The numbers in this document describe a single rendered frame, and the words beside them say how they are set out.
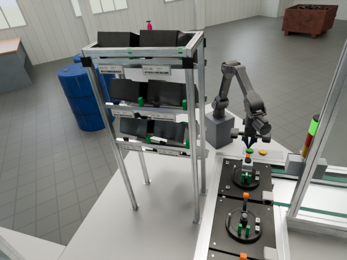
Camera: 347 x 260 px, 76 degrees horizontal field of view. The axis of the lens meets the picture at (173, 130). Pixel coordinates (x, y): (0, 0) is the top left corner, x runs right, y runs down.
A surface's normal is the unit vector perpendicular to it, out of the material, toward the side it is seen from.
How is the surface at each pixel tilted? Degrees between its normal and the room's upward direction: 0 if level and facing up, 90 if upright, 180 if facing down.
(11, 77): 90
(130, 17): 90
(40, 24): 90
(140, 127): 65
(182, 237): 0
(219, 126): 90
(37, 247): 0
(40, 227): 0
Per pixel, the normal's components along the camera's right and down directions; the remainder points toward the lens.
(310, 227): -0.29, 0.58
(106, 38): -0.44, 0.17
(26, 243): -0.09, -0.81
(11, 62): 0.46, 0.48
